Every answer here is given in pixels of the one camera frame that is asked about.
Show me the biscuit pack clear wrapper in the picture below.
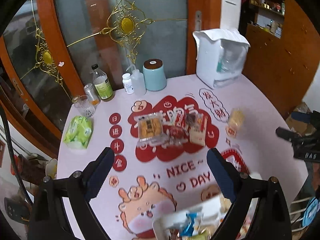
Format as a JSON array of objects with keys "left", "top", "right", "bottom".
[{"left": 134, "top": 112, "right": 167, "bottom": 147}]

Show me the white squeeze bottle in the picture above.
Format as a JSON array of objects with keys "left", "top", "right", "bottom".
[{"left": 126, "top": 64, "right": 146, "bottom": 96}]

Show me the blue snack packet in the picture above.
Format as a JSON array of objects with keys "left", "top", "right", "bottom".
[{"left": 180, "top": 212, "right": 203, "bottom": 237}]

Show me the clear drinking glass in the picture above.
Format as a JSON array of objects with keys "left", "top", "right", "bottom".
[{"left": 72, "top": 95, "right": 95, "bottom": 118}]

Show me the white storage cabinet box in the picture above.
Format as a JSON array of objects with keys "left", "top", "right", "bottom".
[{"left": 193, "top": 29, "right": 250, "bottom": 89}]

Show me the teal canister brown lid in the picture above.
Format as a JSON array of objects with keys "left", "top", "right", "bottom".
[{"left": 143, "top": 59, "right": 167, "bottom": 92}]

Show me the red mixed nut packet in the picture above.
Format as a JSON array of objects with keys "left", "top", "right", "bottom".
[{"left": 166, "top": 126, "right": 186, "bottom": 144}]

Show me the small white pill bottle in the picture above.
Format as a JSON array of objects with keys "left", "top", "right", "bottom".
[{"left": 122, "top": 73, "right": 134, "bottom": 94}]

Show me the dark dried fruit packet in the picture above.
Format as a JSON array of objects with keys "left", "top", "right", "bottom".
[{"left": 185, "top": 113, "right": 203, "bottom": 129}]

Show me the small green candy packet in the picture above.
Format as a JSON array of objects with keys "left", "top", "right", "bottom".
[{"left": 189, "top": 229, "right": 211, "bottom": 240}]

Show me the small red candy wrapper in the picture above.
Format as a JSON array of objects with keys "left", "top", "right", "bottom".
[{"left": 174, "top": 113, "right": 185, "bottom": 128}]

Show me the green tissue pack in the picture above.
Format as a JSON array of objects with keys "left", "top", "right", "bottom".
[{"left": 63, "top": 116, "right": 93, "bottom": 150}]

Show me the small metal can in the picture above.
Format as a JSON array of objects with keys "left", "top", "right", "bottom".
[{"left": 84, "top": 83, "right": 100, "bottom": 106}]

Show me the wooden cabinet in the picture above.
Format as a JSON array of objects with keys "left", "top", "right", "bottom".
[{"left": 239, "top": 0, "right": 319, "bottom": 118}]

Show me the white plastic bin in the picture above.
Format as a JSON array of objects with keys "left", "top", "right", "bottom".
[{"left": 152, "top": 182, "right": 232, "bottom": 239}]

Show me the wooden glass door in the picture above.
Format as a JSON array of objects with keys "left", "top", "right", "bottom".
[{"left": 0, "top": 0, "right": 222, "bottom": 158}]

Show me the green label glass bottle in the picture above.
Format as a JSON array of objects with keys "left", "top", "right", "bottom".
[{"left": 91, "top": 64, "right": 114, "bottom": 101}]

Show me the beige soda cracker pack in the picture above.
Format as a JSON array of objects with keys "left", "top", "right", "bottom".
[{"left": 189, "top": 118, "right": 207, "bottom": 147}]

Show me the puffed rice snack bag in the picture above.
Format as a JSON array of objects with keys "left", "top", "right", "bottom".
[{"left": 228, "top": 108, "right": 245, "bottom": 131}]

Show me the cardboard box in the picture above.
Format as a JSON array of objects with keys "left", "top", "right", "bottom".
[{"left": 285, "top": 102, "right": 316, "bottom": 136}]

